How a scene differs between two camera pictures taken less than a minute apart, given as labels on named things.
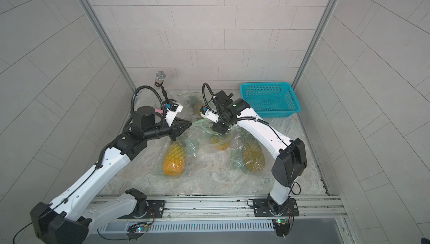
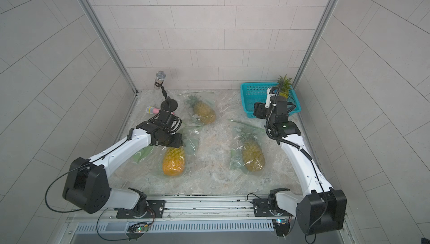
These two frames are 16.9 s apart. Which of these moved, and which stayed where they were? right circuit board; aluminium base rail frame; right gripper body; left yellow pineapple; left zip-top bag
Moved: right gripper body
Stayed: right circuit board; left yellow pineapple; aluminium base rail frame; left zip-top bag
